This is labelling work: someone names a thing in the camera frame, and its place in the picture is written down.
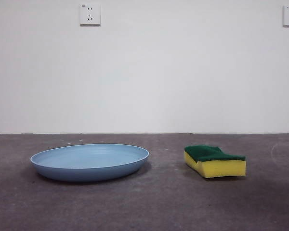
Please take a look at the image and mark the blue round plate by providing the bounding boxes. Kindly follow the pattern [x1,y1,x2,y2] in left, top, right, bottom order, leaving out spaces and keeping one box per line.
[30,143,150,182]

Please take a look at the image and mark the yellow sponge with green pad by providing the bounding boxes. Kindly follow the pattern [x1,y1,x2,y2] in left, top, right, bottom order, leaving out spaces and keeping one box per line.
[184,144,247,179]

